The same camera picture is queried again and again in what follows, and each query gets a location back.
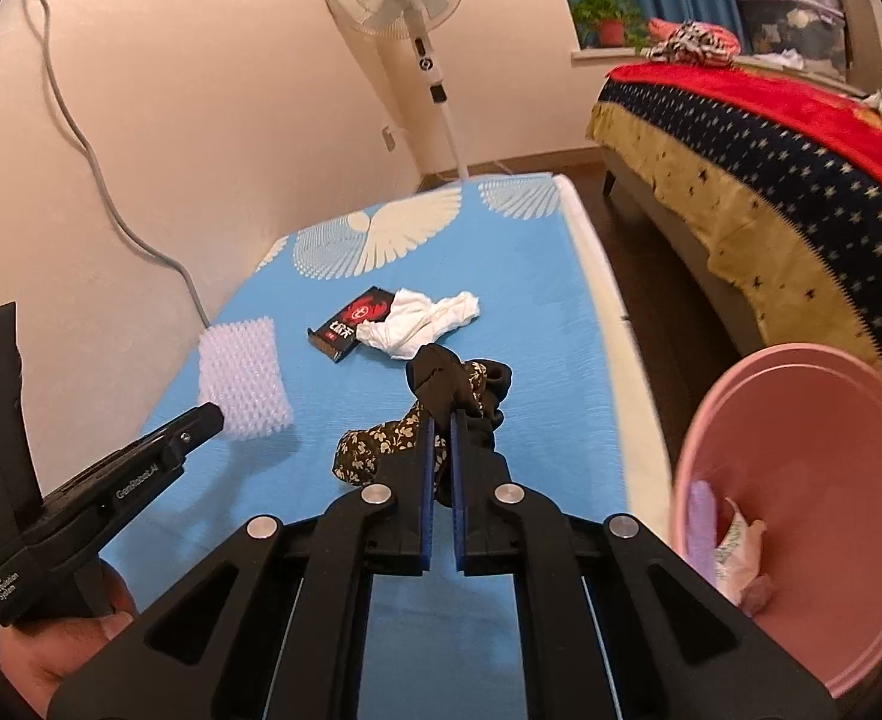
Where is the black red cigarette box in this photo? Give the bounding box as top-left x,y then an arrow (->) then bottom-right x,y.
308,288 -> 394,362

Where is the striped clothes pile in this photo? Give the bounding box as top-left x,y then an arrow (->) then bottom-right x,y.
646,18 -> 742,68

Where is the crumpled white tissue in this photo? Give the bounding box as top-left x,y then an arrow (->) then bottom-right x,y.
356,289 -> 480,361

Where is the clear storage box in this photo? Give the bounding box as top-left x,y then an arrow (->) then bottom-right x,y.
737,0 -> 848,82

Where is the grey wall cable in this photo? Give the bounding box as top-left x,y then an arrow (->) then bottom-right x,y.
28,0 -> 215,329

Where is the purple foam net sleeve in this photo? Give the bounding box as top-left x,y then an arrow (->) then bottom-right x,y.
685,479 -> 718,585

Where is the blue patterned mattress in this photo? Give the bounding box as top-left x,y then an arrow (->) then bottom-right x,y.
107,174 -> 670,603

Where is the potted green plant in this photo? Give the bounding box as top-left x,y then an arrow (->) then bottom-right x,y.
571,0 -> 649,49

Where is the bed with star blanket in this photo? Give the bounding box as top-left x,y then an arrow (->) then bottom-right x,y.
586,64 -> 882,374

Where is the white paper trash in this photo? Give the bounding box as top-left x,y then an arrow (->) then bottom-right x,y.
715,497 -> 775,617

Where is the floral dark cloth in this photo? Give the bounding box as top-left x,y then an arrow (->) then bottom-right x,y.
332,361 -> 493,486

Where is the pink plastic basin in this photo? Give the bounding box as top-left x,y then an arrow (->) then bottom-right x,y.
670,343 -> 882,697

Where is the person's left hand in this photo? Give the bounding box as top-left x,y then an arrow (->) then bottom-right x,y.
0,562 -> 139,718

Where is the black sock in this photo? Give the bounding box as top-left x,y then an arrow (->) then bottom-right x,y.
403,343 -> 515,508

